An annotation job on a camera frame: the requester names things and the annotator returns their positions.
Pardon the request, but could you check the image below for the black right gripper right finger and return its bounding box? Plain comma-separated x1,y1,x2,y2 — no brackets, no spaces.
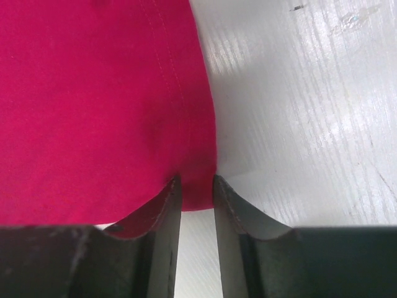
213,176,396,297

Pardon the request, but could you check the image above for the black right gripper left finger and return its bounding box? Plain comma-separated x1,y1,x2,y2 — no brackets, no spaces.
1,177,182,297

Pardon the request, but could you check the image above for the magenta pink t shirt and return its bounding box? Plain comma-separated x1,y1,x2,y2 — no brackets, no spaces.
1,1,216,226

